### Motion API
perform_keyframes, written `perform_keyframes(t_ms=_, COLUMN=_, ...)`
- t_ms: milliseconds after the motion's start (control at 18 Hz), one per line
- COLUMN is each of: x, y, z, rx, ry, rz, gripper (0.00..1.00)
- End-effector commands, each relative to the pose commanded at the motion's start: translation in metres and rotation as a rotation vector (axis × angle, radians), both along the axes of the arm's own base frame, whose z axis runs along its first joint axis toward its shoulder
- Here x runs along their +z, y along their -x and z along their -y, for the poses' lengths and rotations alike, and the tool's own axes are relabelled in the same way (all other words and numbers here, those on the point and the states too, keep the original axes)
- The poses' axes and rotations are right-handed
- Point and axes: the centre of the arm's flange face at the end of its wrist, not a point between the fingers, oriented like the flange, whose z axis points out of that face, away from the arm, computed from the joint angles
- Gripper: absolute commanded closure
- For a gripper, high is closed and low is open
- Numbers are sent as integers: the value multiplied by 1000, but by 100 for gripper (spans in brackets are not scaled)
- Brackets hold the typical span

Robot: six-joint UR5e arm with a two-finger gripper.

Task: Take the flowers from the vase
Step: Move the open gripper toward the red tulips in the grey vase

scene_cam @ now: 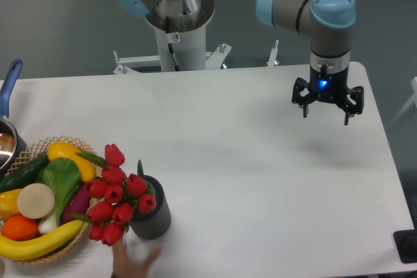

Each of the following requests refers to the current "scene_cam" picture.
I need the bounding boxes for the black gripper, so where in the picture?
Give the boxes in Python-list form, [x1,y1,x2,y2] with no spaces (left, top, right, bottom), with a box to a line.
[291,57,364,126]

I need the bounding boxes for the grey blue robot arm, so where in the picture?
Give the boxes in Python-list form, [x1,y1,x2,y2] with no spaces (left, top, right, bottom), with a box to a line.
[255,0,364,124]

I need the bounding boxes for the dark grey ribbed vase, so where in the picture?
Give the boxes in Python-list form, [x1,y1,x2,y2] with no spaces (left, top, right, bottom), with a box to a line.
[129,175,171,240]

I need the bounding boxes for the blurred human hand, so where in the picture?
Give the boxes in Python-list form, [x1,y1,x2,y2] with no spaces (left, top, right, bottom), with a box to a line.
[111,239,162,278]

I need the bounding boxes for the black device at table edge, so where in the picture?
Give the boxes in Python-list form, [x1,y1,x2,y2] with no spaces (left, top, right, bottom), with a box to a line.
[393,229,416,264]

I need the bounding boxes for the red tulip bouquet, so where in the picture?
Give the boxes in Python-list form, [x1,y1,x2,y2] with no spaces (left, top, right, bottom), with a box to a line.
[67,144,158,246]

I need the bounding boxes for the purple eggplant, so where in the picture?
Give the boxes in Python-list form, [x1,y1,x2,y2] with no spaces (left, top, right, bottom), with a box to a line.
[61,184,91,224]

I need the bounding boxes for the yellow lemon squash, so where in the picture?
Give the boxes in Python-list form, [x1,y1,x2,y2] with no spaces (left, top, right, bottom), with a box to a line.
[47,141,95,182]

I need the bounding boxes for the green bok choy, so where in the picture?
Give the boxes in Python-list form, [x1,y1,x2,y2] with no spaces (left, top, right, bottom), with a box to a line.
[36,158,81,235]

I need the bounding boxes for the woven wicker basket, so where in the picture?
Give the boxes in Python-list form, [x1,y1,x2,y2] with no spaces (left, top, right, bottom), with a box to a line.
[1,135,94,264]

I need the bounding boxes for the beige round disc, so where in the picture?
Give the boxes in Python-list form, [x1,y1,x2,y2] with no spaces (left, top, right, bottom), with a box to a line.
[17,183,55,219]

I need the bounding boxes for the dark green cucumber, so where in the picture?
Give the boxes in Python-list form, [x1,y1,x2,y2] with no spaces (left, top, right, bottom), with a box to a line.
[1,154,50,193]

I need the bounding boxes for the yellow pepper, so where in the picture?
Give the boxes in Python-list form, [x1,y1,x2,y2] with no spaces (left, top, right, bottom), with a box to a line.
[0,189,22,221]

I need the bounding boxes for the orange fruit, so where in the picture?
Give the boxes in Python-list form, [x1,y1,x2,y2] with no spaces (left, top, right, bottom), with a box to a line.
[1,215,38,242]

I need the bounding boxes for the yellow banana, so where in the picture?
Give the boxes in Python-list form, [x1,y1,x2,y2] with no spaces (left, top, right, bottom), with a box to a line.
[1,220,86,262]

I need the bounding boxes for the white frame at right edge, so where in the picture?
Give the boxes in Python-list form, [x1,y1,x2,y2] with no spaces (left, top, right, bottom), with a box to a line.
[388,77,417,128]

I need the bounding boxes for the white metal base frame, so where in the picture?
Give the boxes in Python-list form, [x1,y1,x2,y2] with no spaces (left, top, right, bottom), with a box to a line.
[113,39,280,74]

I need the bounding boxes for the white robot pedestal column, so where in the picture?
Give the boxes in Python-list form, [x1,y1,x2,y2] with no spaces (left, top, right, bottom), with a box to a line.
[145,0,214,72]

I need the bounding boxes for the blue handled saucepan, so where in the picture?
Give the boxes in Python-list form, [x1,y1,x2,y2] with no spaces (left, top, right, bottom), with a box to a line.
[1,59,27,179]

